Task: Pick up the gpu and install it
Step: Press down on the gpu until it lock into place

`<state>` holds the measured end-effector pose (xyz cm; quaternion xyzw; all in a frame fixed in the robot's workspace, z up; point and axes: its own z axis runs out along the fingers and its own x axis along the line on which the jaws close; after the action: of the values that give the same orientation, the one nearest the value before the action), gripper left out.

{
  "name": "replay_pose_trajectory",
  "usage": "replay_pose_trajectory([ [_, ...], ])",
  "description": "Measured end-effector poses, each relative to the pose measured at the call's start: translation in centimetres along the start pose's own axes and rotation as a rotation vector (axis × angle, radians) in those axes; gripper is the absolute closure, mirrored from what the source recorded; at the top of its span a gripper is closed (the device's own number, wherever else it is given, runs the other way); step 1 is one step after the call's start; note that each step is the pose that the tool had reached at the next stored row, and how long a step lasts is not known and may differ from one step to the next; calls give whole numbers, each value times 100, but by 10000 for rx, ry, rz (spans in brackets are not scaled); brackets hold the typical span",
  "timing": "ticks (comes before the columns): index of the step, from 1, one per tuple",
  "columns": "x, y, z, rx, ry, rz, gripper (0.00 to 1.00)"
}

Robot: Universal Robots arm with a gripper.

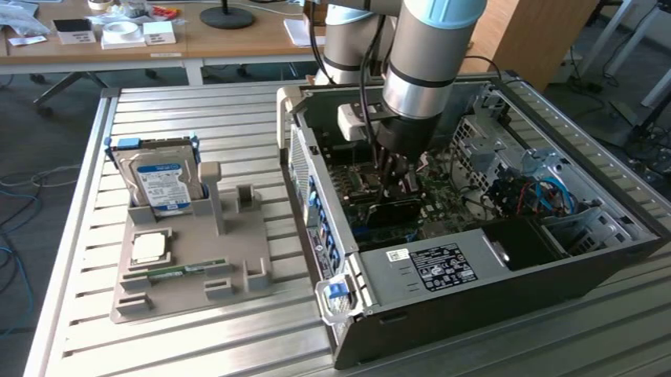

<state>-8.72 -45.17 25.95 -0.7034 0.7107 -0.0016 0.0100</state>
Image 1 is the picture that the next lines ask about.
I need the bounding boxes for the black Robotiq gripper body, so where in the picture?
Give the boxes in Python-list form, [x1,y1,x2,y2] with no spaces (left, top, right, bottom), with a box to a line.
[376,115,441,159]

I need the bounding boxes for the black graphics card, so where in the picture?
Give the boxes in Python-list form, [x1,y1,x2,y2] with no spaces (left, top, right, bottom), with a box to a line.
[365,197,423,229]

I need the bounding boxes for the CPU socket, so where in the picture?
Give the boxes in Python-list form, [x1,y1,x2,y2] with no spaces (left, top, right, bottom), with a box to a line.
[355,164,384,193]

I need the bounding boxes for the green motherboard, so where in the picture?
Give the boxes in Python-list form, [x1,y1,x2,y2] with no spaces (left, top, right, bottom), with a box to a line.
[329,151,492,247]

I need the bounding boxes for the perforated metal drive cage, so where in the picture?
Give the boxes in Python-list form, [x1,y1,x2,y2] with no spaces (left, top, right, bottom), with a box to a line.
[444,113,572,197]

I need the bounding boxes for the grey power supply unit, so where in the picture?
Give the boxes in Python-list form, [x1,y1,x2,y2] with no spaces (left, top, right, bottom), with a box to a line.
[360,229,512,307]

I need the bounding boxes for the black plastic shroud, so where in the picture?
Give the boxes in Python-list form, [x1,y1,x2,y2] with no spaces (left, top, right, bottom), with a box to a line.
[482,218,572,272]

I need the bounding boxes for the blue case latch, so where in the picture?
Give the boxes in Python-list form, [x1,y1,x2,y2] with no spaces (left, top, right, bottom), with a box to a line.
[324,280,351,302]

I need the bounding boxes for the white paper stack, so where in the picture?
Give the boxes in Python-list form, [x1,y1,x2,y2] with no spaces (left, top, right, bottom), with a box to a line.
[283,18,327,48]

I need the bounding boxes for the brown cardboard box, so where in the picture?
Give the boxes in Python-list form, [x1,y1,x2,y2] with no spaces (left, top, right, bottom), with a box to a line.
[301,0,329,38]

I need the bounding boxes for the wooden cabinet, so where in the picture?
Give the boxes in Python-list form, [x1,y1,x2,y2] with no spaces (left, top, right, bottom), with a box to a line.
[460,0,602,91]

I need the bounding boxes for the open black PC case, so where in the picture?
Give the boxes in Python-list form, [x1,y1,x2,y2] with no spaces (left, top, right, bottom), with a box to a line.
[276,70,671,370]

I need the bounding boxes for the silver metal disk bay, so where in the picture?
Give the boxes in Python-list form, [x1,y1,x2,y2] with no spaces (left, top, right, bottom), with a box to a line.
[539,203,635,256]

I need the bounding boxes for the grey plastic parts rack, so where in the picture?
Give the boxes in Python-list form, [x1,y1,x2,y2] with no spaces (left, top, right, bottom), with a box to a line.
[109,160,276,325]

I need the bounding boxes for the hard disk with blue carrier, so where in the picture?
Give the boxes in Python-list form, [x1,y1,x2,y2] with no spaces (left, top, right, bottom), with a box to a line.
[104,133,205,217]

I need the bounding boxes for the black round lamp base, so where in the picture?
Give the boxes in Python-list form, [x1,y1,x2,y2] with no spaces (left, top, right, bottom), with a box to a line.
[199,0,257,29]

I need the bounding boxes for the green RAM stick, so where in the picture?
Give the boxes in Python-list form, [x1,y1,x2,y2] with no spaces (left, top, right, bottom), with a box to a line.
[145,259,228,279]

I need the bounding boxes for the white desk legs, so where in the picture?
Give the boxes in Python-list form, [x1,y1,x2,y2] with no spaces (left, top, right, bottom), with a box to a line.
[579,0,671,107]

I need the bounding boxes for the silver CPU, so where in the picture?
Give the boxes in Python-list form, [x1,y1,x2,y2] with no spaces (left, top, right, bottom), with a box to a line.
[129,233,172,265]

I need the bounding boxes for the plain white box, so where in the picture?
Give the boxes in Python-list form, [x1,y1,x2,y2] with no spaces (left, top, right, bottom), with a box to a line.
[141,20,175,46]

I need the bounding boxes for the flat white box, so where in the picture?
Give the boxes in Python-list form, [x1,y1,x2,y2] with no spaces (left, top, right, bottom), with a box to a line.
[100,29,147,50]

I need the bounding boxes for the white tape roll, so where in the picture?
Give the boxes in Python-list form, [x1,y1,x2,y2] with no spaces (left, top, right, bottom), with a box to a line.
[103,21,143,40]

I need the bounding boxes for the grey leg with caster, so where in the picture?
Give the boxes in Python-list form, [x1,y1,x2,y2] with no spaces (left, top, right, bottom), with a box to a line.
[32,71,109,117]

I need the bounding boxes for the white box black top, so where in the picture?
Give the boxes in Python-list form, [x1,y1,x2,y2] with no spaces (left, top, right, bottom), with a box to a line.
[52,18,96,46]

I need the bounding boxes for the clear plastic bag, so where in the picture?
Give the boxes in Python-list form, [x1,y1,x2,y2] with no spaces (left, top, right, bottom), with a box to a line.
[0,0,52,36]

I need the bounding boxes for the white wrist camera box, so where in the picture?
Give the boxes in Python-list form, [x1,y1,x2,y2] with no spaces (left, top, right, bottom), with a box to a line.
[337,102,389,141]

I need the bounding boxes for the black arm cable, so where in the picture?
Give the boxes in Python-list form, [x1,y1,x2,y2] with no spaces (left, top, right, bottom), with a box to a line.
[308,0,392,158]

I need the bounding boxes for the black cable over case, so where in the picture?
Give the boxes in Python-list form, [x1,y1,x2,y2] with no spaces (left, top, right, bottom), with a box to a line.
[460,57,526,86]

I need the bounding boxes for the blue wire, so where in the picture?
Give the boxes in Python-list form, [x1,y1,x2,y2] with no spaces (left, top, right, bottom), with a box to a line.
[542,178,578,215]
[534,183,552,213]

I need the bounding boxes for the wooden desk white frame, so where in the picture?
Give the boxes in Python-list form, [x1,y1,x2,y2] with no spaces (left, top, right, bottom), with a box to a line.
[183,0,472,86]
[0,0,205,86]

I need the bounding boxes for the blue floor cable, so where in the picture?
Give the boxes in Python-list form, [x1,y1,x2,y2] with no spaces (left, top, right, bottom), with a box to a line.
[0,188,41,339]

